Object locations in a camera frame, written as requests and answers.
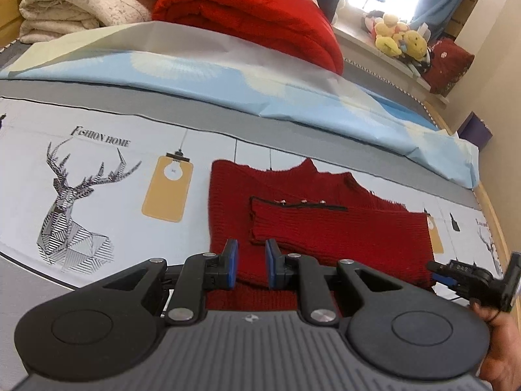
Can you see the dark red knit sweater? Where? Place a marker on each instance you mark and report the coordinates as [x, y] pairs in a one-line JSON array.
[[325, 228]]

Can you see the dark red cushion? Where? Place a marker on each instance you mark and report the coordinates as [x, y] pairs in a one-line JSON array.
[[449, 65]]

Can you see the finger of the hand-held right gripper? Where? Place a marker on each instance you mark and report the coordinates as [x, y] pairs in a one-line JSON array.
[[443, 268], [443, 280]]

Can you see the purple box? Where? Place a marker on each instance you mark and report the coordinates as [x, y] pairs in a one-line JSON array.
[[475, 130]]

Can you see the light blue sheet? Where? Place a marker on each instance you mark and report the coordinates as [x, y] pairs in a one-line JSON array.
[[244, 89]]

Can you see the cream speckled folded blanket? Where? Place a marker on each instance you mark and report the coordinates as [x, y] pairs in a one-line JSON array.
[[81, 20]]

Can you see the yellow duck plush toy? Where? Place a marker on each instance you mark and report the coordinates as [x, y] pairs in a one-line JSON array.
[[390, 34]]

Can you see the person's right hand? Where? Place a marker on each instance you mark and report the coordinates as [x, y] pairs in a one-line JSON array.
[[500, 346]]

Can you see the windowsill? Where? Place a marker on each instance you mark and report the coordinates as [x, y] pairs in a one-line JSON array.
[[378, 61]]

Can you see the red folded blanket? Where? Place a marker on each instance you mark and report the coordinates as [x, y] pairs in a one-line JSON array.
[[252, 16]]

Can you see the yellow bear plush toy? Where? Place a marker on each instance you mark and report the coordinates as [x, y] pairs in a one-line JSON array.
[[415, 44]]

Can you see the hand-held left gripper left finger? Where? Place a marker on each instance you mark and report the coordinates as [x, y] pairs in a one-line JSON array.
[[231, 264]]

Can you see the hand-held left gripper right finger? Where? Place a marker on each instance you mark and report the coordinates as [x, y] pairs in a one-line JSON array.
[[270, 264]]

